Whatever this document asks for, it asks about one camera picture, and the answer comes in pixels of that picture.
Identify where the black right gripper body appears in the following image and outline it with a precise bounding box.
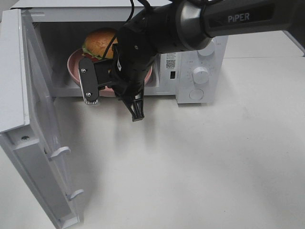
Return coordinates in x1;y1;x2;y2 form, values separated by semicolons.
94;22;157;99

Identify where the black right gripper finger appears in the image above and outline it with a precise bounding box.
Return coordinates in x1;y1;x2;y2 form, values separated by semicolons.
121;90;144;122

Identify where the burger with lettuce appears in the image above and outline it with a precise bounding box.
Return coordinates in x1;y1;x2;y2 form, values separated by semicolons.
82;28;118;62

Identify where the pink round plate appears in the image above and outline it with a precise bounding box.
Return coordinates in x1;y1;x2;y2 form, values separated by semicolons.
67;49;153;93

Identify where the round white door button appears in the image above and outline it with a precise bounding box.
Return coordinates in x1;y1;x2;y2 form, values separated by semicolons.
189;89;204;101

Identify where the white microwave door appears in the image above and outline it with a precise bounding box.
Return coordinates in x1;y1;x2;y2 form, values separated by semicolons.
0;9;83;229

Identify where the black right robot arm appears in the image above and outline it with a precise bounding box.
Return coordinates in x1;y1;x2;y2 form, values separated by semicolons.
95;0;305;121

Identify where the white warning label sticker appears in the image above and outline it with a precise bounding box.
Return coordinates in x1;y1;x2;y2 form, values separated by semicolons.
165;52;176;69

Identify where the lower white microwave knob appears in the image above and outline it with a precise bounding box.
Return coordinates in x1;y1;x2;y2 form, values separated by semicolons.
192;67;210;84

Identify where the white microwave knob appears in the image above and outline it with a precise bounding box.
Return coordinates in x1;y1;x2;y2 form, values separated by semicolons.
197;40;215;56
192;67;210;84

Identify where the white microwave oven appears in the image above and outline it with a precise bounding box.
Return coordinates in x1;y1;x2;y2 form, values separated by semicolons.
14;0;227;104

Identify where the upper white microwave knob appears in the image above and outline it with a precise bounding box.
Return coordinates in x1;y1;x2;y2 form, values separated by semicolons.
197;40;215;56

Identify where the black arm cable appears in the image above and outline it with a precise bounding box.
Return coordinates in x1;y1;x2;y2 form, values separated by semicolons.
102;0;153;60

